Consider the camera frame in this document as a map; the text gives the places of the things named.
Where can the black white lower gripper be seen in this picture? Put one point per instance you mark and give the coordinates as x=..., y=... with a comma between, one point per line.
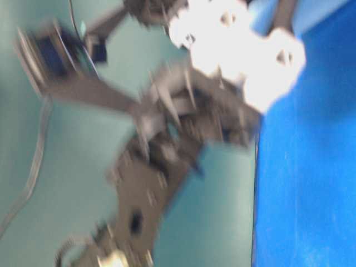
x=219, y=38

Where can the black lower robot arm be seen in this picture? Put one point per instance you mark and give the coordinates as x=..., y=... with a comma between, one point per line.
x=184, y=109

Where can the blue table cover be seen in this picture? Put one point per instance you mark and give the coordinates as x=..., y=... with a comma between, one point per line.
x=305, y=179

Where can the black wrist camera lower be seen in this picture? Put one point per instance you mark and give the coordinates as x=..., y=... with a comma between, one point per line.
x=58, y=66

